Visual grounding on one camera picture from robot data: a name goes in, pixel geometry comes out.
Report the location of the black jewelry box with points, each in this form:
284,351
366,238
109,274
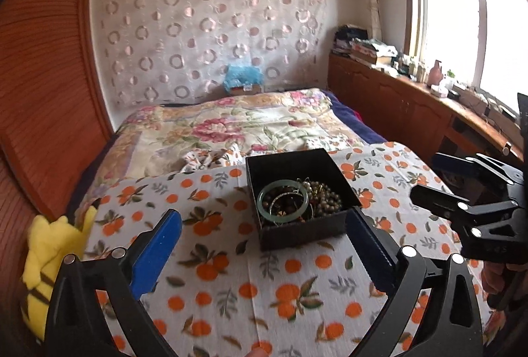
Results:
305,235

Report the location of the wooden headboard panel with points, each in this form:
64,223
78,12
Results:
41,72

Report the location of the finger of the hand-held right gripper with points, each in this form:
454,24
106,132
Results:
453,165
433,198

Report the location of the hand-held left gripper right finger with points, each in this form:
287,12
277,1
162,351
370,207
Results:
367,249

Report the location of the pile of clothes and books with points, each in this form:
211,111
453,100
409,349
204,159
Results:
363,45

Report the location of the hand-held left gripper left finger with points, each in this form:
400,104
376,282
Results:
159,254

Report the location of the yellow plush toy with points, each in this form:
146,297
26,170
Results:
45,254

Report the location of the wooden cabinet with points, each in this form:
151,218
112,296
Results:
392,105

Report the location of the small brown box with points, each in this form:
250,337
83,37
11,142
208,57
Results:
245,89

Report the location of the pale green jade bangle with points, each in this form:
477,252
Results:
262,205

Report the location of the person's right hand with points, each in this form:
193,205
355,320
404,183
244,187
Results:
491,278

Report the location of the orange fruit print blanket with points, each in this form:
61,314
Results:
231,282

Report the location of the person's left hand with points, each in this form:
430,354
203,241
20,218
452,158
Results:
258,353

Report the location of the row of small bottles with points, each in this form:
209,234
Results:
412,68

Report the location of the blue plastic bag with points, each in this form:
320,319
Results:
243,75

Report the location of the pink bottle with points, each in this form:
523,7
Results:
435,74

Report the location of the floral quilt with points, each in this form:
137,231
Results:
227,126

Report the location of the dark blue bedsheet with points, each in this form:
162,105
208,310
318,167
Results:
354,117

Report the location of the window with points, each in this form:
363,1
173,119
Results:
474,10

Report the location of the circle pattern wall cloth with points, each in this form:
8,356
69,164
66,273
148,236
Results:
198,31

